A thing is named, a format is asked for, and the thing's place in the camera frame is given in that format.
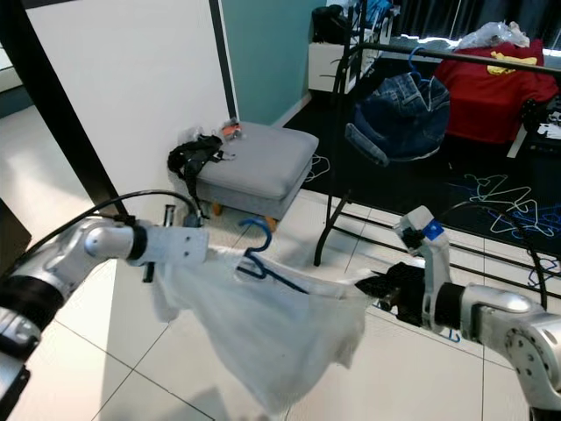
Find white shirt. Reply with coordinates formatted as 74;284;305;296
149;246;373;415

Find blue denim shorts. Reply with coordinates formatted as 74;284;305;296
344;72;452;166

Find small red white packet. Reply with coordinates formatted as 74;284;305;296
219;118;246;141

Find red cloth cover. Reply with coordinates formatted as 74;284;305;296
434;39;557;146

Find white cabinet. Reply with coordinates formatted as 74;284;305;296
307;39;360;93

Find black metal clothes rack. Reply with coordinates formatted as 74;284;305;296
311;0;561;308

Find yellow cloth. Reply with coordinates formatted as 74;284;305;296
486;51;540;75

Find clear plastic bag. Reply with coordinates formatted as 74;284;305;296
456;19;531;49

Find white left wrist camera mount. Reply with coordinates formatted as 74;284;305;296
136;224;208;264

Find black strap bag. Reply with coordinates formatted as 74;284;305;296
167;133;229;207

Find black door frame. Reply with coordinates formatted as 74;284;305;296
209;0;239;124
0;0;132;220

